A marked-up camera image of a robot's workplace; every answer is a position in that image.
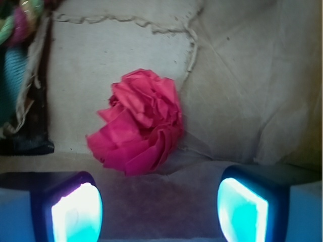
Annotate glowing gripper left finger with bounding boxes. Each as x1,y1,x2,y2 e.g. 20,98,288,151
1,171,103,241

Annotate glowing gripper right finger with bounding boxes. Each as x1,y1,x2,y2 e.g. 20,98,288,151
217,165,322,241

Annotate red paper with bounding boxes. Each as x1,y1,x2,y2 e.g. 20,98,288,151
86,69,184,176

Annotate brown paper bag bin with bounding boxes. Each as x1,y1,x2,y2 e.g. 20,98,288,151
1,1,322,241

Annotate teal cloth towel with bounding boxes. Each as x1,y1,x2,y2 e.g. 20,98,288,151
1,46,27,126

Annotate multicolour twisted rope toy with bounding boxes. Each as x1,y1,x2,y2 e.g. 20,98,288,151
1,0,49,46

